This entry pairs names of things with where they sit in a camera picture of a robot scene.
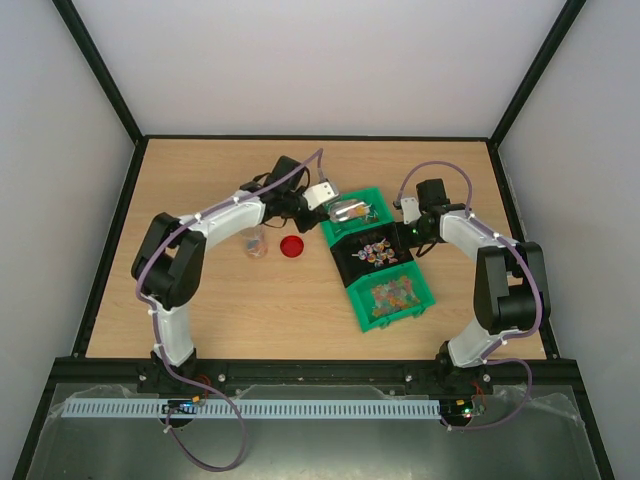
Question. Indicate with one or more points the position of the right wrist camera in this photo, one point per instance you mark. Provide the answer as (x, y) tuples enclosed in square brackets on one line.
[(409, 207)]

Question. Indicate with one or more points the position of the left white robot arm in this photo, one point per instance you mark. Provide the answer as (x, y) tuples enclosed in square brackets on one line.
[(169, 263)]

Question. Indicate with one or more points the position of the black bin with swirl lollipops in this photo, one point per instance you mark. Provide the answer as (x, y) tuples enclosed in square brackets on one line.
[(369, 252)]

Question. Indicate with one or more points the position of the light blue cable duct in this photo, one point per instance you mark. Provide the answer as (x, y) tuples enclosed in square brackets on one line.
[(252, 409)]

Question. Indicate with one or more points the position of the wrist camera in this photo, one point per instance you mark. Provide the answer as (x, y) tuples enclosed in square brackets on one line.
[(409, 207), (320, 194)]

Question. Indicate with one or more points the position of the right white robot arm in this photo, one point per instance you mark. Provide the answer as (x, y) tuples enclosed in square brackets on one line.
[(510, 294)]

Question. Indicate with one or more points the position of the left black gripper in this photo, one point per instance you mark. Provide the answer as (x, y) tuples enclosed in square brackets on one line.
[(319, 215)]

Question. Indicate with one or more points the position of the green bin with lollipops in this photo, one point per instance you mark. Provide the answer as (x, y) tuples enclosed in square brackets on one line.
[(379, 215)]

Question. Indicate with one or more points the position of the metal scoop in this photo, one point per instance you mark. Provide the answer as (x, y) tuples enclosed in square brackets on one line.
[(346, 210)]

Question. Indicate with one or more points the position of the red round lid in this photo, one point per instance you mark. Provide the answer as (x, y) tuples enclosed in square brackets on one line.
[(291, 246)]

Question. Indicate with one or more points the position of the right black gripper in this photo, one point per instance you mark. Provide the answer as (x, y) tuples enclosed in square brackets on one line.
[(403, 234)]

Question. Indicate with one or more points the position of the clear plastic cup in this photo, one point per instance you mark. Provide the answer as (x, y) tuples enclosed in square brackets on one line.
[(254, 242)]

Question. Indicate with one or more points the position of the black aluminium rail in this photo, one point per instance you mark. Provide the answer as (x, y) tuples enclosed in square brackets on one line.
[(230, 376)]

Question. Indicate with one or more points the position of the green bin with gummies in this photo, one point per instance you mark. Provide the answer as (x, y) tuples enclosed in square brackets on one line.
[(382, 298)]

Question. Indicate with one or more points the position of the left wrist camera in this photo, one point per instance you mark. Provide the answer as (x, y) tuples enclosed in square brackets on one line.
[(320, 194)]

